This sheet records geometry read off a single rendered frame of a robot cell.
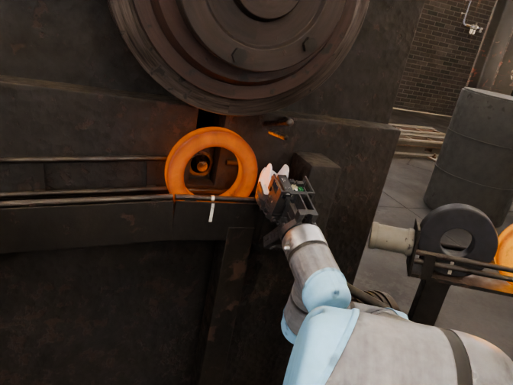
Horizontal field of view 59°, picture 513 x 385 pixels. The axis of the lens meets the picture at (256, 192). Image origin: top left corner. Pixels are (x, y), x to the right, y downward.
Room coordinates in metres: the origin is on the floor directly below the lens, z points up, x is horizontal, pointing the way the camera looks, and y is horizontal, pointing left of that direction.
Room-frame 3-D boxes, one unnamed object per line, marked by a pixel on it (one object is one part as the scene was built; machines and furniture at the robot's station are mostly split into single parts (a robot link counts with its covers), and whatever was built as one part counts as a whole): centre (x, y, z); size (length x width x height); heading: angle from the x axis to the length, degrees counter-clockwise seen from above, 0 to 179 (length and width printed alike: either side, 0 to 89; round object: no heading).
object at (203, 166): (1.01, 0.16, 0.74); 0.17 x 0.04 x 0.04; 24
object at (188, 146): (0.87, 0.10, 0.75); 0.18 x 0.03 x 0.18; 114
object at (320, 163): (0.97, -0.11, 0.68); 0.11 x 0.08 x 0.24; 24
